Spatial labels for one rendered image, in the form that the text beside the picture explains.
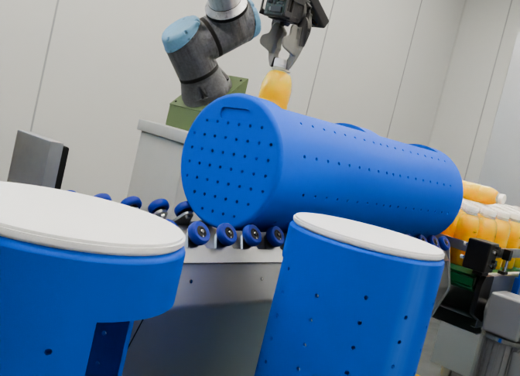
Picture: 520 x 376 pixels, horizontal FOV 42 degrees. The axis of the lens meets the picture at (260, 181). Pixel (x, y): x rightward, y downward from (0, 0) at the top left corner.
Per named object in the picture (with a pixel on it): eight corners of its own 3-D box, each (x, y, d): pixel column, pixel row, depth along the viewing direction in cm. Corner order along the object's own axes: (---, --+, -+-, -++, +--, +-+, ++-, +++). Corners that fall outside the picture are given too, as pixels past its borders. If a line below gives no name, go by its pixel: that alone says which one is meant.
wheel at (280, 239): (261, 230, 138) (268, 227, 137) (272, 225, 142) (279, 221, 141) (271, 250, 138) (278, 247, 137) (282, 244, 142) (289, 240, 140)
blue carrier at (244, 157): (169, 215, 148) (191, 87, 147) (371, 229, 215) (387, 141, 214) (267, 243, 129) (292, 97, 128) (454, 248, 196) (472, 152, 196)
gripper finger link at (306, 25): (286, 46, 143) (290, 6, 143) (292, 48, 144) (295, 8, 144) (304, 45, 140) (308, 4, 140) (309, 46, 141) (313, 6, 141)
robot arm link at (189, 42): (172, 73, 244) (152, 30, 234) (212, 51, 247) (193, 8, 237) (186, 85, 231) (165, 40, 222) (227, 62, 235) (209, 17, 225)
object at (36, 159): (-2, 222, 109) (17, 129, 107) (20, 223, 112) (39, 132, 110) (29, 240, 102) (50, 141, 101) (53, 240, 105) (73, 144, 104)
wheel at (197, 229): (183, 223, 122) (191, 218, 120) (201, 223, 125) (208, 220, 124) (189, 246, 120) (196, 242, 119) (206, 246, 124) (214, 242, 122)
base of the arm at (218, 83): (173, 102, 247) (162, 80, 242) (210, 75, 255) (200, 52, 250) (203, 111, 234) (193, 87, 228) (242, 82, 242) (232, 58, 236)
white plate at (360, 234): (449, 246, 130) (448, 251, 130) (315, 209, 139) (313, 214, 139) (439, 262, 104) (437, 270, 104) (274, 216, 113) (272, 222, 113)
